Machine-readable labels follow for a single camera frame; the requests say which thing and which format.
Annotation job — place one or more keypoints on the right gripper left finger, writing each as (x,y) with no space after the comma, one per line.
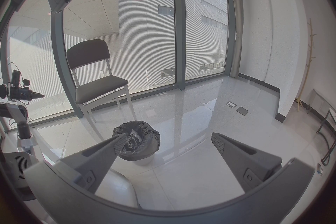
(91,165)

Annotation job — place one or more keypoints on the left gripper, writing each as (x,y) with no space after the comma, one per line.
(21,94)

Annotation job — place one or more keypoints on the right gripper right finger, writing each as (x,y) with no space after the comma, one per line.
(244,165)

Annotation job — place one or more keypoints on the black plastic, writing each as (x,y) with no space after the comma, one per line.
(132,141)

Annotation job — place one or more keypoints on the black plastic bag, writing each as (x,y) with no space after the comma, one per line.
(149,144)

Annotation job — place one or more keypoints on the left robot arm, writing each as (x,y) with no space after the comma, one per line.
(13,111)

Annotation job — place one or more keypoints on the white trash bin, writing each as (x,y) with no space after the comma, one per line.
(144,161)

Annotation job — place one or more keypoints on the white table black legs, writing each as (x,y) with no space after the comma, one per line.
(332,116)

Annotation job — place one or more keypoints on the wooden coat stand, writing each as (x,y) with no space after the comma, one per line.
(306,73)

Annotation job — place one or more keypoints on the white curtain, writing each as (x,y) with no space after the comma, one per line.
(234,34)

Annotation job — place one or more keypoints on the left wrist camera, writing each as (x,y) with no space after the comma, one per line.
(15,77)

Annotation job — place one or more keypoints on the dark padded chair white frame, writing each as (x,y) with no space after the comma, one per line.
(99,86)

